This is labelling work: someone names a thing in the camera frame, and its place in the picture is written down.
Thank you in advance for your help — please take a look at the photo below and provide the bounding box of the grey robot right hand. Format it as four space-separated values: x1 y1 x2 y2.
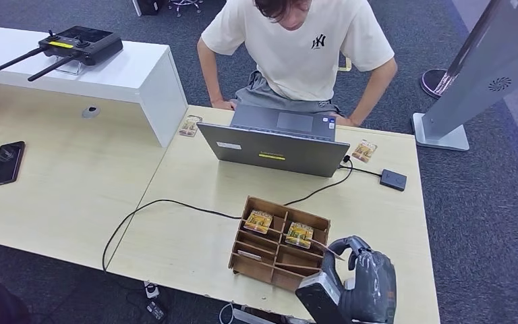
321 236 397 324

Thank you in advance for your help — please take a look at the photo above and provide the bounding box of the person's left hand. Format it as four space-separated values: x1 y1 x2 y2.
330 112 358 128

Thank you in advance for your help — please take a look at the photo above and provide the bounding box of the yellow ID card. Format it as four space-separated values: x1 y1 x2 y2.
351 139 378 163

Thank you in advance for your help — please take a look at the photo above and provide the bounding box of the black card reader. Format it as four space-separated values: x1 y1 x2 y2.
379 169 408 192

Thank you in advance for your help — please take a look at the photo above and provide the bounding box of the person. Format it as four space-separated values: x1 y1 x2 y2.
196 0 399 128

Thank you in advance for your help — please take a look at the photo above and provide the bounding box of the brown wooden card organizer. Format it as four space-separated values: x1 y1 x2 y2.
228 196 331 302

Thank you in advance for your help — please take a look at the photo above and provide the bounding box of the grey laptop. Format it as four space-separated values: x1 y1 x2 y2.
196 104 351 178

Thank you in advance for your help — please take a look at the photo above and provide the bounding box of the round dark stand base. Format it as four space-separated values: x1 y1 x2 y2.
421 67 452 99

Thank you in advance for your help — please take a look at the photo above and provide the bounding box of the office chair base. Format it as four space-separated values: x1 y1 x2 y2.
168 0 205 18

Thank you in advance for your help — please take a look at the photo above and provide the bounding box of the white desk shelf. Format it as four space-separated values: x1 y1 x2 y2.
0 24 190 149

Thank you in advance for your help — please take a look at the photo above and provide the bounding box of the black box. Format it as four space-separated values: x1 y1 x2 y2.
132 0 164 17

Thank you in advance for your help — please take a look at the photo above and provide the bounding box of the black remote controller with antennas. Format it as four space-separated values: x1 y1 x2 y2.
0 25 124 83

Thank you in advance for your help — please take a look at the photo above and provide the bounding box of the clear controller stand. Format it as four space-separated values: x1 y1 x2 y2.
55 60 84 76

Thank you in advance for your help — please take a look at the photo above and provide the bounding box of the grey kiosk stand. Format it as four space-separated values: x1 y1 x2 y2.
412 0 518 152

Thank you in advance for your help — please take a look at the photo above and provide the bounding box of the black smartphone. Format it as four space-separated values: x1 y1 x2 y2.
0 140 26 188

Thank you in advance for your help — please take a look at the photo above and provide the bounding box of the thin black reader cable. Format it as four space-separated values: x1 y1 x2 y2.
338 164 382 176

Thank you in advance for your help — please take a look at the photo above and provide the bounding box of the long black power cable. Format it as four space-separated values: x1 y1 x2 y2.
101 155 355 273

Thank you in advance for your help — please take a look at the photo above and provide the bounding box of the white cable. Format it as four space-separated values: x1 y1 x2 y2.
218 302 235 324

